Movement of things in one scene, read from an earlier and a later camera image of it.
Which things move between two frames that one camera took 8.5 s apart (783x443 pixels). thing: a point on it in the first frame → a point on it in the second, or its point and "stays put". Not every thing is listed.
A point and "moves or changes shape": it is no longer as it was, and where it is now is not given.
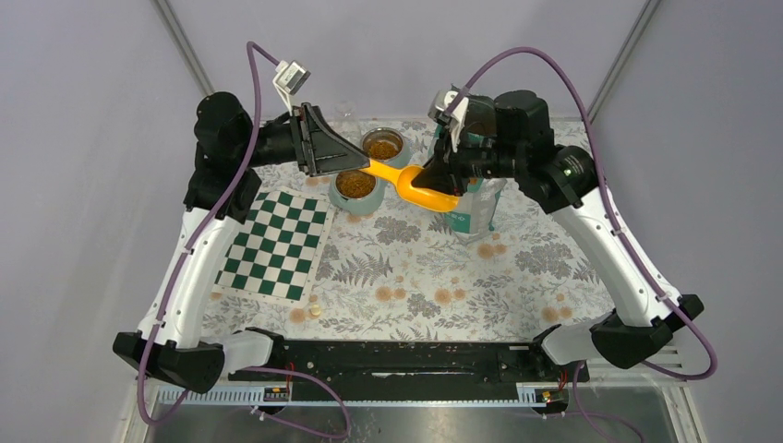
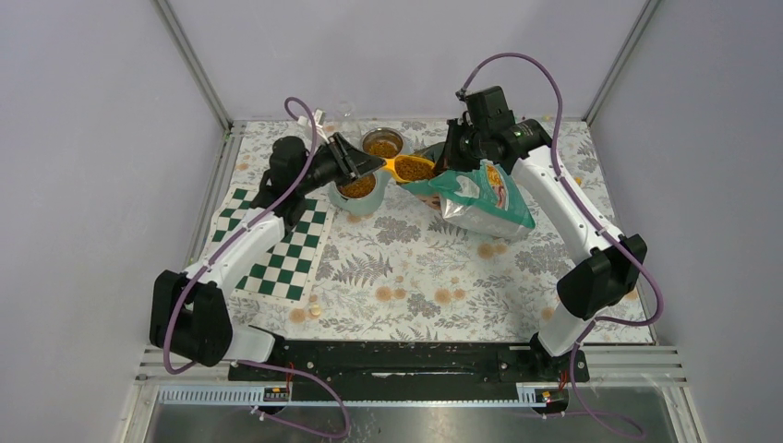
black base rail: [415, 370] stays put
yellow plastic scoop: [403, 179] moves or changes shape
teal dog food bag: [474, 216] moves or changes shape
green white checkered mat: [274, 255] stays put
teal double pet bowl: [360, 192] stays put
